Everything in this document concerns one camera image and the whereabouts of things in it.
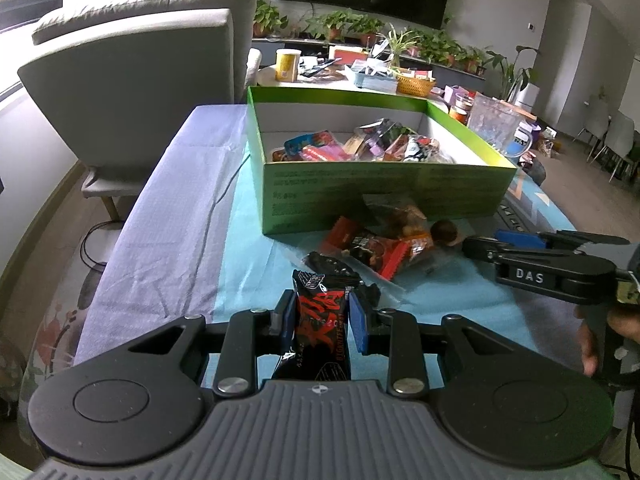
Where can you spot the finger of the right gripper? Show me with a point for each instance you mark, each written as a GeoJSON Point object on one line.
{"type": "Point", "coordinates": [481, 248]}
{"type": "Point", "coordinates": [520, 240]}

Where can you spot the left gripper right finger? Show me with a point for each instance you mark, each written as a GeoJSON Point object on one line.
{"type": "Point", "coordinates": [396, 335]}

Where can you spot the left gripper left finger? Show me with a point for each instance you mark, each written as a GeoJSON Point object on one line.
{"type": "Point", "coordinates": [248, 335]}

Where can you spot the black red spicy snack packet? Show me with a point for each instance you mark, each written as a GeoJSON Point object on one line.
{"type": "Point", "coordinates": [319, 349]}

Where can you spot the clear bag fried snacks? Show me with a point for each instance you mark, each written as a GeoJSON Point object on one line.
{"type": "Point", "coordinates": [323, 271]}

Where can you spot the person's right hand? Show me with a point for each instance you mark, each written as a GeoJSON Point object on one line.
{"type": "Point", "coordinates": [623, 320]}

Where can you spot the red candy wrapper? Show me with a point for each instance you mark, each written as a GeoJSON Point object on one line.
{"type": "Point", "coordinates": [381, 254]}

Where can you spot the orange peanut snack bag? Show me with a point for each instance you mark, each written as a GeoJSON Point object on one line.
{"type": "Point", "coordinates": [400, 217]}

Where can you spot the clear glass mug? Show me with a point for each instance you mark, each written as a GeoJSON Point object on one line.
{"type": "Point", "coordinates": [495, 122]}

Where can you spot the orange can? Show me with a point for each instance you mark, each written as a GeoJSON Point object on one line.
{"type": "Point", "coordinates": [460, 108]}

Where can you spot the white dining chair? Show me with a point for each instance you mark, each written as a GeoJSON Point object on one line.
{"type": "Point", "coordinates": [614, 134]}

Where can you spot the tall leafy floor plant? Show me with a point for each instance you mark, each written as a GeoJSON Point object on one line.
{"type": "Point", "coordinates": [513, 78]}

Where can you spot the woven yellow basket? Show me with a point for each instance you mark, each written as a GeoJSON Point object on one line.
{"type": "Point", "coordinates": [415, 86]}

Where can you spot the round white coffee table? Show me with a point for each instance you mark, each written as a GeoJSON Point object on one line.
{"type": "Point", "coordinates": [333, 78]}

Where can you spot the blue plastic basket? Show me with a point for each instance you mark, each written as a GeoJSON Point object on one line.
{"type": "Point", "coordinates": [379, 82]}

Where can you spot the green cardboard box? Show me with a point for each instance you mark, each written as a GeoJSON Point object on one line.
{"type": "Point", "coordinates": [310, 196]}

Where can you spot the spider plant in vase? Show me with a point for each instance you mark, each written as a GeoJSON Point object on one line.
{"type": "Point", "coordinates": [397, 42]}

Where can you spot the yellow canister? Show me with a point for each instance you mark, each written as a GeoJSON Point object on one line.
{"type": "Point", "coordinates": [287, 64]}

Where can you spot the grey armchair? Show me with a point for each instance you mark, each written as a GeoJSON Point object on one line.
{"type": "Point", "coordinates": [117, 78]}

